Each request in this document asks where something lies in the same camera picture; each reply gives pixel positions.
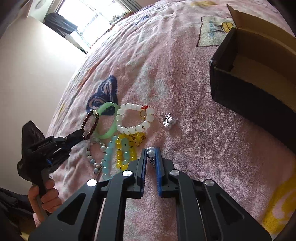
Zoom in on white bead bracelet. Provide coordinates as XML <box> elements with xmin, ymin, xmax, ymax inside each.
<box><xmin>116</xmin><ymin>103</ymin><xmax>155</xmax><ymax>135</ymax></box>

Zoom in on light blue bead bracelet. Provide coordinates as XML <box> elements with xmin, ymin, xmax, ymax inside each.
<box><xmin>101</xmin><ymin>134</ymin><xmax>132</xmax><ymax>181</ymax></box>

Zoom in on yellow bead bracelet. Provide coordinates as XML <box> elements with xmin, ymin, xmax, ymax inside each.
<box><xmin>114</xmin><ymin>132</ymin><xmax>147</xmax><ymax>171</ymax></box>

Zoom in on silver pearl earring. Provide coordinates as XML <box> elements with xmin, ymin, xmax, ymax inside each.
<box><xmin>161</xmin><ymin>113</ymin><xmax>177</xmax><ymax>130</ymax></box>
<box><xmin>147</xmin><ymin>147</ymin><xmax>156</xmax><ymax>167</ymax></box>

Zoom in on pink patterned bed blanket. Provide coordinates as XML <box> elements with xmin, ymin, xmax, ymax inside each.
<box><xmin>47</xmin><ymin>1</ymin><xmax>295</xmax><ymax>237</ymax></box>

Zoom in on dark red bead bracelet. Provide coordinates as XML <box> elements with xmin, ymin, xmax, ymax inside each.
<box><xmin>81</xmin><ymin>109</ymin><xmax>100</xmax><ymax>141</ymax></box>

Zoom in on dark hanging garment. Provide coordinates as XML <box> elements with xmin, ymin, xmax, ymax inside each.
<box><xmin>43</xmin><ymin>13</ymin><xmax>78</xmax><ymax>37</ymax></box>

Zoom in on grey bead charm bracelet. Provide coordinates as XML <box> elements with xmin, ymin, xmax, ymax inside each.
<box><xmin>86</xmin><ymin>136</ymin><xmax>106</xmax><ymax>175</ymax></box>

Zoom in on black cardboard jewelry box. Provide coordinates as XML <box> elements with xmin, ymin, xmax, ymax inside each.
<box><xmin>210</xmin><ymin>6</ymin><xmax>295</xmax><ymax>151</ymax></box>

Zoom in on person's left hand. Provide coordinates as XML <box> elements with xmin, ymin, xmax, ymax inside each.
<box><xmin>28</xmin><ymin>179</ymin><xmax>62</xmax><ymax>222</ymax></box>

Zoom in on green jade bangle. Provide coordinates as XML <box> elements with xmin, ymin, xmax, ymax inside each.
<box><xmin>93</xmin><ymin>101</ymin><xmax>119</xmax><ymax>140</ymax></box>

